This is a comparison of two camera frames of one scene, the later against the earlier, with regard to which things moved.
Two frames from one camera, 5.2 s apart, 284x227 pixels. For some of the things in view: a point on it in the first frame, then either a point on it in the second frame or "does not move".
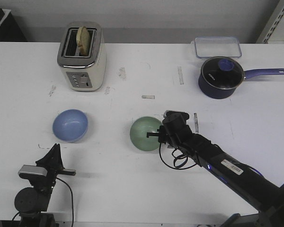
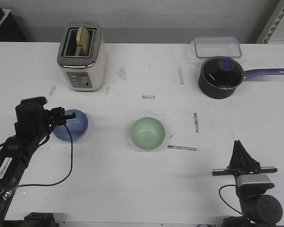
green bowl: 138,131 does not move
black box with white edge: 4,28 does not move
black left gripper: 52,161 -> 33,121
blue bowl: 70,125 does not move
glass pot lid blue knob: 223,72 does not move
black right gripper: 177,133 -> 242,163
